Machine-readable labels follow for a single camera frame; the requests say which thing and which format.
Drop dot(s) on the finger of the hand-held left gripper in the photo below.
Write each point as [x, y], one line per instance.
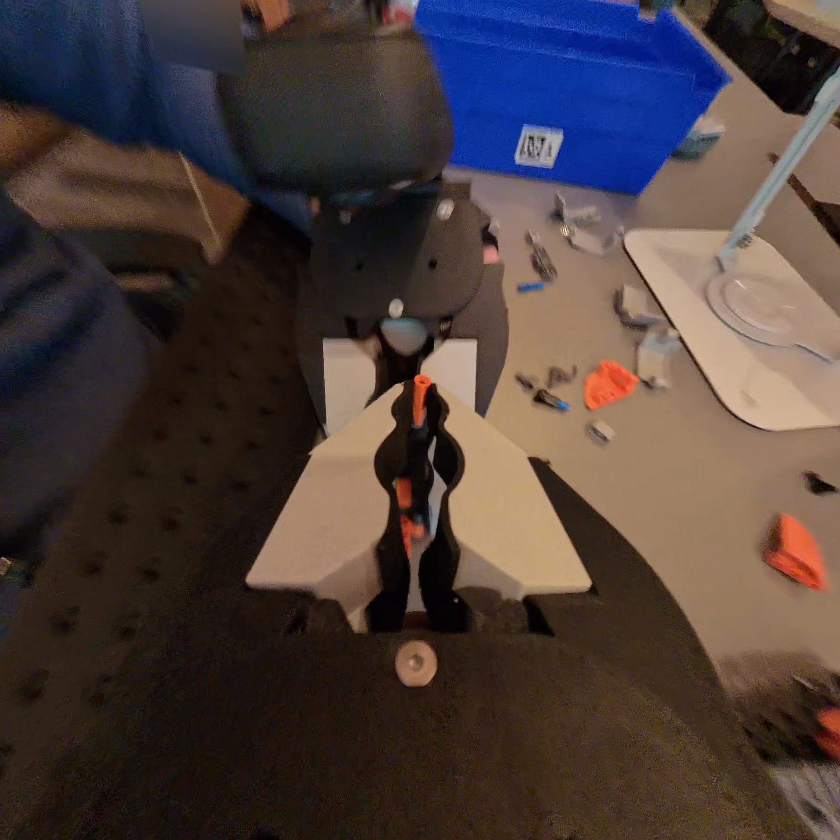
[348, 380]
[459, 367]

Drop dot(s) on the orange curved brick piece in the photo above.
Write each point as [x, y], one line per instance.
[794, 551]

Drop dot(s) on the black dimpled foam mat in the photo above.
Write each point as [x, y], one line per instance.
[164, 492]

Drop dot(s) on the grey curved panel piece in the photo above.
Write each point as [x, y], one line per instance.
[656, 358]
[594, 241]

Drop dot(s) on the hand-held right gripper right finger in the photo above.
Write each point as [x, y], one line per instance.
[518, 525]

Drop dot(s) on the blue plastic storage bin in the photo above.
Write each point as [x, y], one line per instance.
[577, 85]

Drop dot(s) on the grey orange tracked toy vehicle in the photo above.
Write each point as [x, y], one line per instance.
[800, 735]

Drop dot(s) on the grey angular panel piece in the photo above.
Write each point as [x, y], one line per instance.
[576, 211]
[640, 307]

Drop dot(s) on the grey pin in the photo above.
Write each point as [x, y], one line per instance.
[525, 381]

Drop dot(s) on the blue pin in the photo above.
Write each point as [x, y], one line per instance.
[531, 287]

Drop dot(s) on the orange grey brick assembly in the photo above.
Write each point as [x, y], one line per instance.
[420, 400]

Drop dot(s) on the white book stand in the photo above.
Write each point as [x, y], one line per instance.
[722, 341]

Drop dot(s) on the black connector with blue pin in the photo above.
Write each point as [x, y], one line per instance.
[550, 399]

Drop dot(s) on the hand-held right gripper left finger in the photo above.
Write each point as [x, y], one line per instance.
[315, 525]

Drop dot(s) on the grey hook piece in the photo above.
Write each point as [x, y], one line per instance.
[562, 376]

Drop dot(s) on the wooden pillar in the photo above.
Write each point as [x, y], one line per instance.
[118, 190]

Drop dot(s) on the small black connector piece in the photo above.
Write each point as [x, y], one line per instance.
[819, 483]

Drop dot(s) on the dark grey brick piece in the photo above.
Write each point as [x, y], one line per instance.
[544, 262]

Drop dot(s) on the person's left forearm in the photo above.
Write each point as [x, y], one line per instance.
[79, 65]

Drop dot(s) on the person's right hand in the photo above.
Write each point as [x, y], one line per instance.
[418, 622]

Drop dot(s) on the orange pin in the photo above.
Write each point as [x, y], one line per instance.
[610, 387]

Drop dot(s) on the person's left hand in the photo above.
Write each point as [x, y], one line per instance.
[490, 253]

